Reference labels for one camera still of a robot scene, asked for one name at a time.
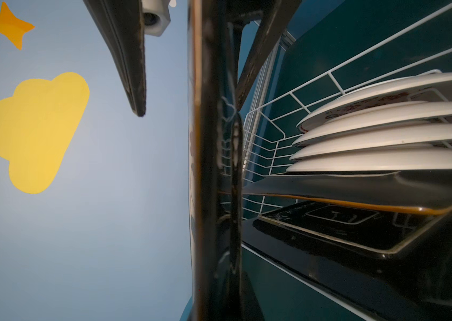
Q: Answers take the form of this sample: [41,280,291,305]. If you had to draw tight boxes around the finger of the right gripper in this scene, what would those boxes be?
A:
[235,0,302,110]
[84,0,146,117]

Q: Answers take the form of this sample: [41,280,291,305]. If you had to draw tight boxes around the black square floral plate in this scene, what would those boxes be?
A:
[243,219,452,320]
[258,201,449,259]
[188,1,243,320]

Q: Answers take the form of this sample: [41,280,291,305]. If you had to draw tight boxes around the white round plate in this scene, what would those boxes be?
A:
[292,101,452,147]
[296,72,452,133]
[286,147,452,173]
[290,122,452,161]

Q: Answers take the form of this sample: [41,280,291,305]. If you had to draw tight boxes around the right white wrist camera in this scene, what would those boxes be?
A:
[141,0,171,37]

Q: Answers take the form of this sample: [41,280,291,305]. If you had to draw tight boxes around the white wire dish rack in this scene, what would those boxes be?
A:
[219,0,452,219]

